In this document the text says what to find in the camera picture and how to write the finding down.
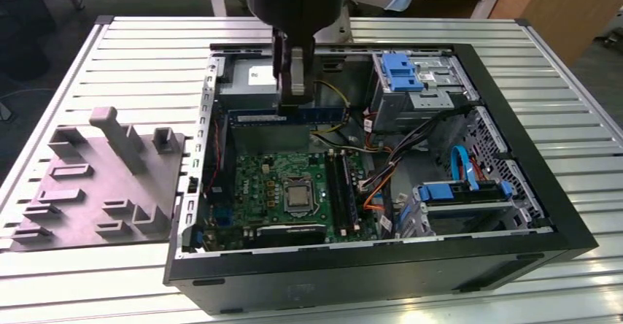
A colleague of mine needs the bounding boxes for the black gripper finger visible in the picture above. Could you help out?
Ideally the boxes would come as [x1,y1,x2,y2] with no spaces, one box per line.
[289,36,317,115]
[270,28,296,115]

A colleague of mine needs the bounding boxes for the grey power supply unit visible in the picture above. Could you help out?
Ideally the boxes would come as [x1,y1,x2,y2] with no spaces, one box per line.
[216,58,313,153]

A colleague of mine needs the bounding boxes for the blue drive latch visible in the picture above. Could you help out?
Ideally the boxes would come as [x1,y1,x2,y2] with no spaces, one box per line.
[381,53,422,93]

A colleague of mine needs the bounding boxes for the CPU socket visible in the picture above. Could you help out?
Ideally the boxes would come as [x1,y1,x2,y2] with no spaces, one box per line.
[278,175,322,220]

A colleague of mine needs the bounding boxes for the silver optical drive cage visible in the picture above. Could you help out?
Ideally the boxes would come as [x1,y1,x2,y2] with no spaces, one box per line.
[369,50,481,132]

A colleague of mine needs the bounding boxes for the green motherboard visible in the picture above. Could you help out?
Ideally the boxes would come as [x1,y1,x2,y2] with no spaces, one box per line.
[201,148,385,247]

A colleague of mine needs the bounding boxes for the silver CPU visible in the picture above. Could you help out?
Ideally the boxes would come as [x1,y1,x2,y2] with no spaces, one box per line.
[284,185,312,208]

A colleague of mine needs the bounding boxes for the hard disk in blue carrier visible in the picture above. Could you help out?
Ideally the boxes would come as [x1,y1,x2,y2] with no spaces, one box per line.
[416,180,513,205]

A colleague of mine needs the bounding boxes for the black graphics card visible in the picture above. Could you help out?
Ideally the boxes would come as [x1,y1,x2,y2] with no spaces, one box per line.
[254,223,328,247]

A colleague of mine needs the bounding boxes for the grey parts rack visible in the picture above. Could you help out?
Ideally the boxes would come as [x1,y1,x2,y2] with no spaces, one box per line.
[0,107,193,254]

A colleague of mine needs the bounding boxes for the silver disk bay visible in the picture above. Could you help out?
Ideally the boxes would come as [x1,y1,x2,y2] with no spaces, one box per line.
[412,183,556,237]

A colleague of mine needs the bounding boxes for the black office chair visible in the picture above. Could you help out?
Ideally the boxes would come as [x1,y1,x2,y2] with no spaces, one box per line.
[0,0,57,82]

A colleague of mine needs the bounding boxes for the wooden cabinet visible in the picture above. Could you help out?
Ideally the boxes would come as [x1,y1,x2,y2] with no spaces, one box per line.
[500,0,623,66]

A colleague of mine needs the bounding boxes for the black open PC case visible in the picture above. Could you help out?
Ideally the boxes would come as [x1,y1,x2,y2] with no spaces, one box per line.
[161,42,598,317]

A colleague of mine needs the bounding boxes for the chair caster base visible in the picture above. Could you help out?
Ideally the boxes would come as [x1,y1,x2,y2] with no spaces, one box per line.
[592,28,623,47]

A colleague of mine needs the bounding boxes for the yellow wire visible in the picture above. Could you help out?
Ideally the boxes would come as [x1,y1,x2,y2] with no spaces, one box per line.
[310,79,352,134]

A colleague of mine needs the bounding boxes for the black wire bundle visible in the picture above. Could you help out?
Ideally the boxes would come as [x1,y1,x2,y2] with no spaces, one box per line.
[358,107,470,193]

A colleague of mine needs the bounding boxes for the orange wires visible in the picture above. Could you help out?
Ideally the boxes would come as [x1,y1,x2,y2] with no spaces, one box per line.
[361,188,390,214]

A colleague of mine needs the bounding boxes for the blue SATA wire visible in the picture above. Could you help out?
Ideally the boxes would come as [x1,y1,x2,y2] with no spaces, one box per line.
[449,144,484,193]

